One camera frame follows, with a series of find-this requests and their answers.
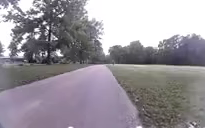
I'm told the grey paved path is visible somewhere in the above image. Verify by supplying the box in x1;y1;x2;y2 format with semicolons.
0;63;144;128

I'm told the tall broad tree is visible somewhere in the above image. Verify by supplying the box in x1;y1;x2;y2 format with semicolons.
3;0;106;65

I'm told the green grass lawn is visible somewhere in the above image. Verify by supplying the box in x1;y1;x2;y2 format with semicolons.
0;63;95;96
105;63;205;128

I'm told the row of trees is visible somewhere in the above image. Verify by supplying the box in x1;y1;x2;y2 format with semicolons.
104;33;205;67

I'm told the low building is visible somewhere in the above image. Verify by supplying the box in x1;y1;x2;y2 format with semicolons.
0;56;26;65

